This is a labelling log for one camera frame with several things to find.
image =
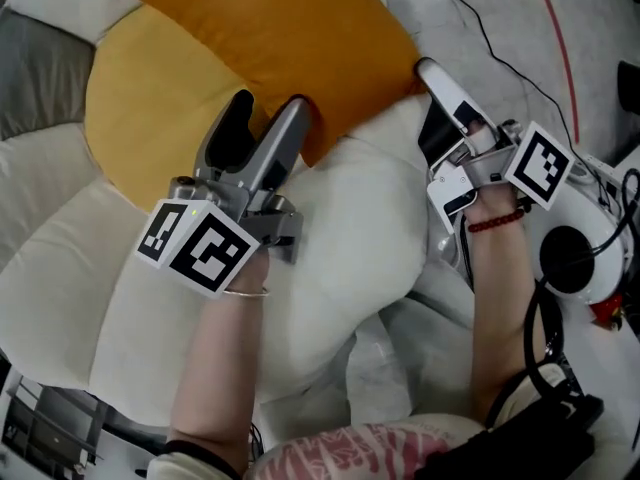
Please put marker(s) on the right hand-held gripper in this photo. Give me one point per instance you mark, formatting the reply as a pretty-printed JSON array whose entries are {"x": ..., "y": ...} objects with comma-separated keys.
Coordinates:
[{"x": 540, "y": 165}]

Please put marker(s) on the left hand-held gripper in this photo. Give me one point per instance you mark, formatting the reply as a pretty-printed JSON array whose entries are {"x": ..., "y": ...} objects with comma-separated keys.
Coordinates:
[{"x": 210, "y": 248}]

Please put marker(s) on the orange pillow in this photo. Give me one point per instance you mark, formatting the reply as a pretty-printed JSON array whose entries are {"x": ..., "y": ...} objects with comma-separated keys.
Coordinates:
[{"x": 280, "y": 43}]

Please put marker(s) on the person's left forearm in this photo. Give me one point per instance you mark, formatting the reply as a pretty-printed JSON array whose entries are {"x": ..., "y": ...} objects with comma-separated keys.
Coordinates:
[{"x": 215, "y": 368}]

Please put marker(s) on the person's right forearm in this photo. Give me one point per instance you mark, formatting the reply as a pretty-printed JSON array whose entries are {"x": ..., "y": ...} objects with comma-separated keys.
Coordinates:
[{"x": 500, "y": 318}]

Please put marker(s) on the yellow seat cushion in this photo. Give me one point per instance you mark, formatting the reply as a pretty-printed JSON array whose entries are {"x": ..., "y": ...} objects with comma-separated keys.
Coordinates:
[{"x": 145, "y": 118}]

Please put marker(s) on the white round pet bed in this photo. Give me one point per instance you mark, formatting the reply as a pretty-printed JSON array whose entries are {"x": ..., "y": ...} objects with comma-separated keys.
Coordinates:
[{"x": 350, "y": 228}]

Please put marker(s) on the silver bangle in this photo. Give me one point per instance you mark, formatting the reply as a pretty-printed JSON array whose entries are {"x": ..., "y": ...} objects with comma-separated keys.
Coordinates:
[{"x": 245, "y": 294}]

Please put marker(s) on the black trash bin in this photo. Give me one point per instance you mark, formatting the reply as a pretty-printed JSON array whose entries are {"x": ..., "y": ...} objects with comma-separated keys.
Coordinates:
[{"x": 631, "y": 88}]

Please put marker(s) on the white round carrier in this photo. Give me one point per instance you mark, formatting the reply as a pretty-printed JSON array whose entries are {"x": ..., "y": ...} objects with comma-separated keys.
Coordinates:
[{"x": 595, "y": 228}]

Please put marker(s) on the red fire extinguisher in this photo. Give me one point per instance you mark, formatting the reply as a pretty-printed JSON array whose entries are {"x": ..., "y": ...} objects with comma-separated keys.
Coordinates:
[{"x": 606, "y": 313}]

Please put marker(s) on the white printed shirt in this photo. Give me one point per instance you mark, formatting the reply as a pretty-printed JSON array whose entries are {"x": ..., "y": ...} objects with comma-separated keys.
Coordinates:
[{"x": 360, "y": 448}]

